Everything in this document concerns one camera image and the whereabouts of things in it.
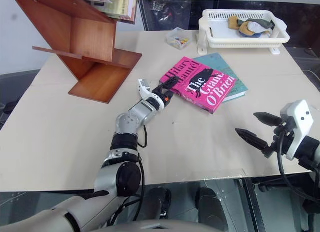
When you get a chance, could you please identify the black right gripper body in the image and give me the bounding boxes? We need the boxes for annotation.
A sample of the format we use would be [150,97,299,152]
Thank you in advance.
[263,119,295,159]

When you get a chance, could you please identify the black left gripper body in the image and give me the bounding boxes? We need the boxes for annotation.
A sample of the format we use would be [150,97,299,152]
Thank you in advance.
[152,85,173,105]

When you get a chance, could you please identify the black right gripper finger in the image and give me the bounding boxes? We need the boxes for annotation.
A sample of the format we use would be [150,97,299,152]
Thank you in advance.
[252,112,285,127]
[234,128,273,153]

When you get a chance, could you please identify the pink hardcover book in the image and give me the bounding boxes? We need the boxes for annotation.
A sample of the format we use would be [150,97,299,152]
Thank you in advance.
[159,56,237,115]

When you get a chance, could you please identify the teal hardcover book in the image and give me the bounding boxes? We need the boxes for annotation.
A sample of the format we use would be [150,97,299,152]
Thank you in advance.
[193,52,249,103]

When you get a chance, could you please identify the beige gold book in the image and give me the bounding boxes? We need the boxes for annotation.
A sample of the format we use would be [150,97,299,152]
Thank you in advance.
[100,0,139,24]

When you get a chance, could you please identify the brown wooden bookshelf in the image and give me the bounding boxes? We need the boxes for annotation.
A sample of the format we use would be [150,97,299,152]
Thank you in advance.
[9,0,143,104]

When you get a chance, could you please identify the small colourful pieces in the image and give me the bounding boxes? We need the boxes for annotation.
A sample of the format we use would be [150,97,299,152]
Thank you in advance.
[170,36,189,46]

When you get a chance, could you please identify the clear plastic container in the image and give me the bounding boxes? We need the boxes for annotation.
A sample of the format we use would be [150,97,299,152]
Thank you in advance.
[166,27,193,50]

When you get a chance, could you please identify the white plastic basket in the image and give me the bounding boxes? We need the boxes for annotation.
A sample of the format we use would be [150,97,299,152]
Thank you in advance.
[196,9,291,55]

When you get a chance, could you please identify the blue cloth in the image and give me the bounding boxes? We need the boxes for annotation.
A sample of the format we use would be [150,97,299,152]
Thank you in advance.
[239,30,272,39]

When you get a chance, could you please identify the mustard yellow cloth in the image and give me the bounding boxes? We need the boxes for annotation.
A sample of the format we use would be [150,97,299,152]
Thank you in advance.
[227,15,253,35]

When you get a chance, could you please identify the white cloth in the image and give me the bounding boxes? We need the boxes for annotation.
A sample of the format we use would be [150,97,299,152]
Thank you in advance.
[246,21,265,33]

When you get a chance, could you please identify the dark grey cloth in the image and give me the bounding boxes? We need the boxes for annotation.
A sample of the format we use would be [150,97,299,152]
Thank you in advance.
[236,17,276,32]

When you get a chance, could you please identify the dark rounded shape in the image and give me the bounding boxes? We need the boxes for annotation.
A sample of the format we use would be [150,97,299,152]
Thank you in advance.
[146,187,174,222]

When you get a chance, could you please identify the silver robot torso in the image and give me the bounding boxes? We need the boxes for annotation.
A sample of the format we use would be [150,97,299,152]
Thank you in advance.
[91,218,210,232]

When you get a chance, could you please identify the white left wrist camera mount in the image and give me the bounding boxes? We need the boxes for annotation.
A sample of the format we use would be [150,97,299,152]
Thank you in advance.
[137,78,167,110]

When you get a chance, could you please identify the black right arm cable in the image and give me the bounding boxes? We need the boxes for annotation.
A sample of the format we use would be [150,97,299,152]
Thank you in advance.
[276,131,320,204]

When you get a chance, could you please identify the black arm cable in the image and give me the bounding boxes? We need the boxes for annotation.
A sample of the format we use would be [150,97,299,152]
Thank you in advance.
[276,131,320,204]
[109,123,149,226]

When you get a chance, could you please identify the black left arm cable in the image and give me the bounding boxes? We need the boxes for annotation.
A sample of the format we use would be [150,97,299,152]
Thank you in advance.
[109,123,149,226]

